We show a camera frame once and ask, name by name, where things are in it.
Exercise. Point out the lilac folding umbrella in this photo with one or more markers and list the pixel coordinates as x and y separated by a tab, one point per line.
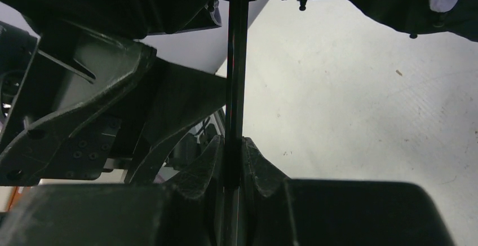
207	35

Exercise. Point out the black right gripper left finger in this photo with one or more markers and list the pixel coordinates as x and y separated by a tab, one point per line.
181	211

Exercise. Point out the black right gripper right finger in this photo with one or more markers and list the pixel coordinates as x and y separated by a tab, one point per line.
286	211

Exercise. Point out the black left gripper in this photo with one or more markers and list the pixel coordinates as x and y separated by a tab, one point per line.
75	75

